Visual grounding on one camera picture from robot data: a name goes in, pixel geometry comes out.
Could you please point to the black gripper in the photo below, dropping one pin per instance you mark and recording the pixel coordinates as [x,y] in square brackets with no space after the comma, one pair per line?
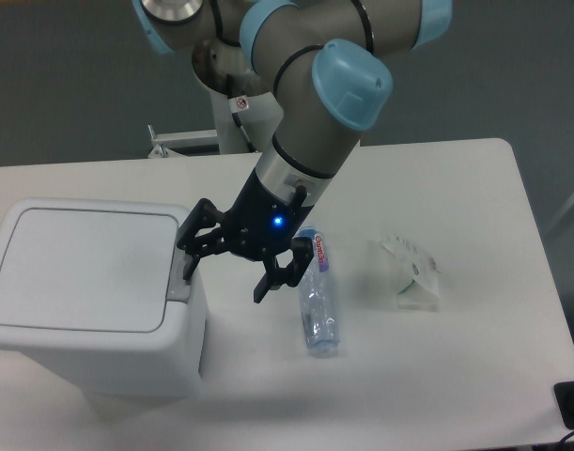
[261,224]

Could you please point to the white push-lid trash can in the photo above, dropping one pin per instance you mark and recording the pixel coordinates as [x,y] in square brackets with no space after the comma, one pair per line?
[93,290]

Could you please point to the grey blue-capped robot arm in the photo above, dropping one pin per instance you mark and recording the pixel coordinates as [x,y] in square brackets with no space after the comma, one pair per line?
[324,66]

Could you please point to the clear plastic water bottle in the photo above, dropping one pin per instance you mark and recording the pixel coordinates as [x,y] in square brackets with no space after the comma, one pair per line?
[317,297]

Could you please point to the white folded paper carton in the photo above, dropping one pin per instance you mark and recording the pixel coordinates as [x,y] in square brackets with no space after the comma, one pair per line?
[413,274]

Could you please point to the black device at table edge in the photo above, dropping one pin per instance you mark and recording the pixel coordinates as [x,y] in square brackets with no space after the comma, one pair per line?
[564,394]

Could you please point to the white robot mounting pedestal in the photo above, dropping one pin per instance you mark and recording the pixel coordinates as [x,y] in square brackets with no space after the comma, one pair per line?
[245,112]

